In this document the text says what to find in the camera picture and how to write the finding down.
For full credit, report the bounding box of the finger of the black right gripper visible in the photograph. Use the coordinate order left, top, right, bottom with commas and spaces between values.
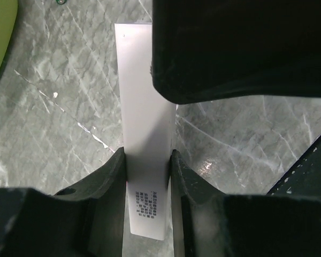
151, 1, 321, 104

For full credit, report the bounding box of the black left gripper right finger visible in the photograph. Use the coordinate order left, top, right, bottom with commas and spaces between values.
170, 150, 321, 256

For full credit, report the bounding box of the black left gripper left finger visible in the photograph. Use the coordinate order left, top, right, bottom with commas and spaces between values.
0, 148, 126, 256

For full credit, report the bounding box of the slim white remote control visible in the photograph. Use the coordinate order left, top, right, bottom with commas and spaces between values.
114, 24, 175, 240

